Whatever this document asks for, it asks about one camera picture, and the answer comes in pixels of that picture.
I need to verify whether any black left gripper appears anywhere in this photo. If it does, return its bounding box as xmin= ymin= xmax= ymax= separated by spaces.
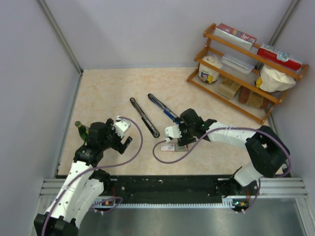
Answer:
xmin=100 ymin=118 xmax=132 ymax=153

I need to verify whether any red white staple box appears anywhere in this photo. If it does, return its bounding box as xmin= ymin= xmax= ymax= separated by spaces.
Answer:
xmin=160 ymin=143 xmax=189 ymax=152

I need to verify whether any blue black stapler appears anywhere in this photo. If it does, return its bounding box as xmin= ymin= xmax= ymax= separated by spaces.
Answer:
xmin=148 ymin=93 xmax=177 ymax=120

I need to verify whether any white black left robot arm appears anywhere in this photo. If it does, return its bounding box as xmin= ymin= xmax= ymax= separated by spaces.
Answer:
xmin=34 ymin=117 xmax=132 ymax=236

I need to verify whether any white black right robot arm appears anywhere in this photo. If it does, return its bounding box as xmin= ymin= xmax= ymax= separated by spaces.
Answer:
xmin=164 ymin=108 xmax=290 ymax=196

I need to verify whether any green glass bottle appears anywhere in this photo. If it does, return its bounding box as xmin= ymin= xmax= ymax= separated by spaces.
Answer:
xmin=75 ymin=121 xmax=89 ymax=141

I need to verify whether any white jar yellow label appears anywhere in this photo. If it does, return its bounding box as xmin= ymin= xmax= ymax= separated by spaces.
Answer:
xmin=198 ymin=55 xmax=222 ymax=84

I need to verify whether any brown paper package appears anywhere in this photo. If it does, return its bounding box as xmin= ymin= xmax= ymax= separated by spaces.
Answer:
xmin=238 ymin=87 xmax=269 ymax=109

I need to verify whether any wooden three-tier rack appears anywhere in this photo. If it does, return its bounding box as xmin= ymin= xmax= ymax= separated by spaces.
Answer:
xmin=186 ymin=23 xmax=310 ymax=125

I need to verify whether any clear plastic tray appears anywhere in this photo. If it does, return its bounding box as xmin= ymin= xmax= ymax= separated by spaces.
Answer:
xmin=221 ymin=54 xmax=254 ymax=75

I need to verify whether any white paper bag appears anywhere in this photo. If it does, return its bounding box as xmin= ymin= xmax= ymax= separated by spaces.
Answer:
xmin=255 ymin=65 xmax=296 ymax=93

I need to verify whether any red white foil box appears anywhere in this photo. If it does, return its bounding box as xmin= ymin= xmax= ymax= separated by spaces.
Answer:
xmin=213 ymin=23 xmax=257 ymax=51

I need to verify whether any red cling wrap box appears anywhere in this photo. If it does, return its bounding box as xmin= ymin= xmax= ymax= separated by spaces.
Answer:
xmin=257 ymin=44 xmax=303 ymax=71

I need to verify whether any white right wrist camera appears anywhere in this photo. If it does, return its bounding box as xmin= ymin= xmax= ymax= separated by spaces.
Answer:
xmin=164 ymin=124 xmax=182 ymax=142

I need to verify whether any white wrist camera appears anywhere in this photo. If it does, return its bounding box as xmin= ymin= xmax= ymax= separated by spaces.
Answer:
xmin=164 ymin=124 xmax=182 ymax=142
xmin=113 ymin=116 xmax=131 ymax=138

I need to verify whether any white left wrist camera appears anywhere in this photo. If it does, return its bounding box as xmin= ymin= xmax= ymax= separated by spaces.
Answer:
xmin=113 ymin=116 xmax=131 ymax=138

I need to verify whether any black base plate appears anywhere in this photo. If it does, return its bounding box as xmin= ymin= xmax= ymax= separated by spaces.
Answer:
xmin=101 ymin=175 xmax=258 ymax=204

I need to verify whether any grey slotted cable duct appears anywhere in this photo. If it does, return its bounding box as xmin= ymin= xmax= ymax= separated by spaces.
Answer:
xmin=93 ymin=196 xmax=250 ymax=209

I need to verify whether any aluminium rail frame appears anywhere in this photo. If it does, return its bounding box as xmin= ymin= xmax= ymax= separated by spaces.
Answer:
xmin=39 ymin=178 xmax=308 ymax=199

